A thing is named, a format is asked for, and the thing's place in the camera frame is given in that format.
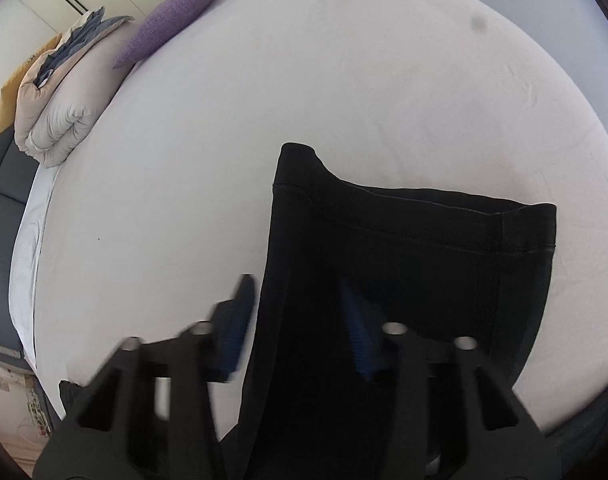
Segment black denim pants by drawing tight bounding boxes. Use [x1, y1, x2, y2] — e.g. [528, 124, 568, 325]
[58, 142, 558, 480]

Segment dark grey padded headboard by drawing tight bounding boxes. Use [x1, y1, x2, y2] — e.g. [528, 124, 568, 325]
[0, 127, 38, 372]

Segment mustard yellow cushion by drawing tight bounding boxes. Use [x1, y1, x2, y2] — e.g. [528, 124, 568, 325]
[0, 34, 62, 134]

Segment folded beige grey duvet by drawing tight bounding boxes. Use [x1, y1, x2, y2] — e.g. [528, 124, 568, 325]
[13, 8, 137, 167]

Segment purple cushion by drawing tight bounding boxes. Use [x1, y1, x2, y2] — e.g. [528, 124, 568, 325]
[114, 0, 214, 68]

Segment white pillow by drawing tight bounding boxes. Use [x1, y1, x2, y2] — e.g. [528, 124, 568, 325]
[8, 166, 60, 372]

